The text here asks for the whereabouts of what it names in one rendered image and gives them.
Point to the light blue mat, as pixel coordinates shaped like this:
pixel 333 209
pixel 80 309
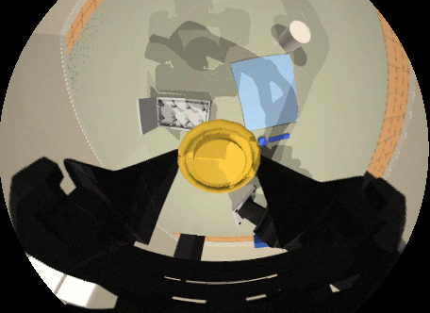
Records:
pixel 266 91

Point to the yellow plate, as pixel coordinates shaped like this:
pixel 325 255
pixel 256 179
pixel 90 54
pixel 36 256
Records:
pixel 218 156

